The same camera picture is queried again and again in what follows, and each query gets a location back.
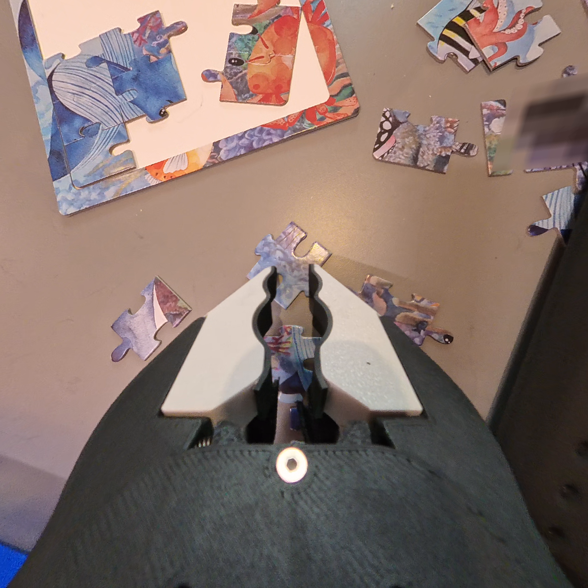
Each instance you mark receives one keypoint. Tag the red octopus puzzle piece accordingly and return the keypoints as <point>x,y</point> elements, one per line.
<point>505,32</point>

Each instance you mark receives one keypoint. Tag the joined orange crab puzzle pieces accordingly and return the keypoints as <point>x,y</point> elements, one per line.
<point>266,69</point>

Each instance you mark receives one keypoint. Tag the blue white-striped puzzle piece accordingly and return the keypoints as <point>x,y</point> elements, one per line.
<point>558,206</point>

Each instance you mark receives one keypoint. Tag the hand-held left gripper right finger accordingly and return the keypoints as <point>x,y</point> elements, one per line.
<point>367,367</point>

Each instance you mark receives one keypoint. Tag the purple white-patch puzzle piece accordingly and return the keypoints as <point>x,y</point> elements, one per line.
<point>147,321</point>

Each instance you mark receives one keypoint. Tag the blue object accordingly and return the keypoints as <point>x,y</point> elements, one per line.
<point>11,567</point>

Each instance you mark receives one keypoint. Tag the purple blue bubbly puzzle piece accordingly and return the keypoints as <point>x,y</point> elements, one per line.
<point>289,257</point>

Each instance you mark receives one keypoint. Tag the black white spotted puzzle piece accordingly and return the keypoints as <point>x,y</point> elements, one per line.
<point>413,142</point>

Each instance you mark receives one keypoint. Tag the purple orange fish puzzle piece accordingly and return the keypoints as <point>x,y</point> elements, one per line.
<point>404,312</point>

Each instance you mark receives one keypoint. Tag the ocean jigsaw puzzle frame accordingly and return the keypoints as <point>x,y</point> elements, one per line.
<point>197,124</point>

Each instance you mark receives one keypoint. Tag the joined blue whale puzzle pieces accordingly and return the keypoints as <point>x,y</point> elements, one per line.
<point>92,92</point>

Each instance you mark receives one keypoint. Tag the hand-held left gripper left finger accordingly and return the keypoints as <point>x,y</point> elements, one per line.
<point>216,363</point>

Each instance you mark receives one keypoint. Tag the green grey urchin-spine puzzle piece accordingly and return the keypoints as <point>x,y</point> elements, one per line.
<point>494,138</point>

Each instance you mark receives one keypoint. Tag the dark perforated panel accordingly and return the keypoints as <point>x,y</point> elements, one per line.
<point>551,367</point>

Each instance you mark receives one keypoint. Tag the red coral striped puzzle piece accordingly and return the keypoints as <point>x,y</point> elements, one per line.
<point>294,353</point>

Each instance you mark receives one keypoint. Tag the yellow black striped fish piece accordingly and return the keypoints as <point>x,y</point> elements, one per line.
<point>448,36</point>

